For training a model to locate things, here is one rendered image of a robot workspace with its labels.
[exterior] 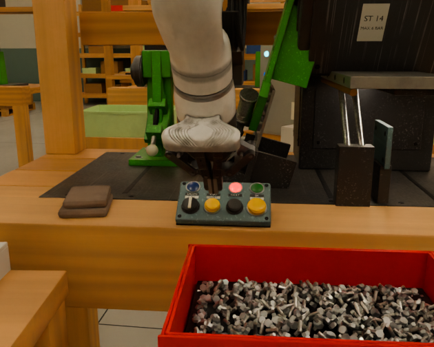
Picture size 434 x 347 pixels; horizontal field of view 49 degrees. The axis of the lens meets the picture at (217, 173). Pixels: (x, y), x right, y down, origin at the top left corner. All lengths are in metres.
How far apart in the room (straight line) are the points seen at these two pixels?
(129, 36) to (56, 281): 0.87
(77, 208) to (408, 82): 0.56
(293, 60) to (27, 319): 0.63
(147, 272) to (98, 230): 0.10
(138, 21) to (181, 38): 0.94
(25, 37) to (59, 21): 11.14
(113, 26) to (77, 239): 0.79
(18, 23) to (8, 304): 12.03
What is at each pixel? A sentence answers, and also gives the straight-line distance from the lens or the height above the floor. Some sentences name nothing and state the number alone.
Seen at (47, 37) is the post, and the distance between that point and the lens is 1.41.
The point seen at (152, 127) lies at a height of 1.00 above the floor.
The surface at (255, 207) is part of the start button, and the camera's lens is 0.74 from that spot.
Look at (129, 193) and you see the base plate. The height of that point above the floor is 0.90.
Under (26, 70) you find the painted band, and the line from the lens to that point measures 12.56.
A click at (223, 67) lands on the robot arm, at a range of 0.53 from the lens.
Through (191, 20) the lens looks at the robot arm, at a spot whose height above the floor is 1.19.
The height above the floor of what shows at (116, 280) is 0.80.
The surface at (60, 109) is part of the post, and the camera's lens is 1.41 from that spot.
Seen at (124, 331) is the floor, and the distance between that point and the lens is 2.19.
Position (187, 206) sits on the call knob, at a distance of 0.75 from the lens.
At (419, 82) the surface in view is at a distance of 0.78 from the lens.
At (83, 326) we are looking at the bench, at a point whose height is 0.33.
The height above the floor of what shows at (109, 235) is 0.88.
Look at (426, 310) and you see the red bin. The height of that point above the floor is 0.88.
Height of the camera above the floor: 1.17
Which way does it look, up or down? 14 degrees down
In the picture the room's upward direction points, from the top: straight up
